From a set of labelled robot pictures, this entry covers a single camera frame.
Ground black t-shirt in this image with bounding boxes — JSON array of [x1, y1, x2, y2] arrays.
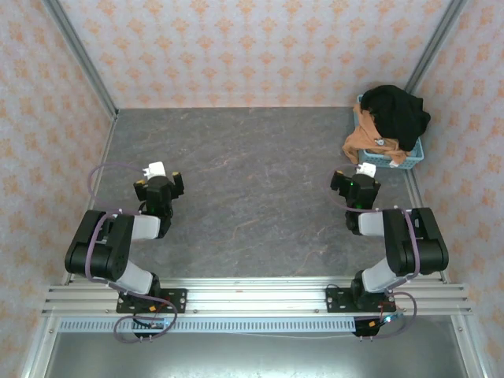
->
[[361, 84, 432, 153]]

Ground blue plastic basket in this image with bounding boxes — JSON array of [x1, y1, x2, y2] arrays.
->
[[356, 94, 425, 171]]

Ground orange-brown t-shirt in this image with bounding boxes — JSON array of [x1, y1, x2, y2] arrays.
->
[[341, 102, 409, 166]]

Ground grey metal sheet panel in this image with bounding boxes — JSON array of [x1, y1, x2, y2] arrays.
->
[[21, 314, 485, 378]]

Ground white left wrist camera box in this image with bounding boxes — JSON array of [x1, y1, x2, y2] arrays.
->
[[142, 161, 169, 178]]

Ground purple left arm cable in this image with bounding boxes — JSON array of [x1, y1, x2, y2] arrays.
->
[[84, 162, 179, 343]]

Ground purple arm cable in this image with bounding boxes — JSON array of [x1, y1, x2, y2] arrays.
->
[[328, 164, 419, 340], [84, 162, 179, 343]]

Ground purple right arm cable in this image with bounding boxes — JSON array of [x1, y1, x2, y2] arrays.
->
[[328, 164, 419, 340]]

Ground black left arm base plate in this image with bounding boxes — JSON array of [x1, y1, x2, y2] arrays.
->
[[116, 288, 188, 315]]

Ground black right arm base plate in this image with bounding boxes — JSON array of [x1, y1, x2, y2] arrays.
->
[[325, 286, 397, 315]]

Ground aluminium mounting rail beam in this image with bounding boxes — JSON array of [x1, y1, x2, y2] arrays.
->
[[41, 277, 473, 318]]

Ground aluminium corner post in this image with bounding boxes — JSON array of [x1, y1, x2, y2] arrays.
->
[[41, 0, 120, 121], [404, 0, 469, 95]]

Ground slotted grey cable duct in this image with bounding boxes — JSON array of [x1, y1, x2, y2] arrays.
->
[[58, 317, 358, 334]]

